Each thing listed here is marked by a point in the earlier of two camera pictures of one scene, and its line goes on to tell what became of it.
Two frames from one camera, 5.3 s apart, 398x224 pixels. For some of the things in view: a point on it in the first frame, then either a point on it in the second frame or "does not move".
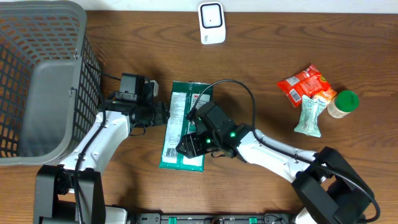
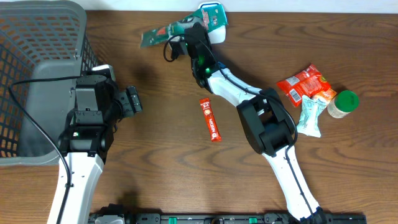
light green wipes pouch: x=311 y=107 does not move
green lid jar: x=342 y=104 does not move
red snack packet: x=308 y=83 does not move
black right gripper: x=194 y=147 → x=195 y=25
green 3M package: x=186 y=97 → x=212 y=16
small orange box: x=326 y=96 does not move
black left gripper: x=165 y=113 → x=126 y=100
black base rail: x=216 y=218 does not move
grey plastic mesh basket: x=51 y=83 does not move
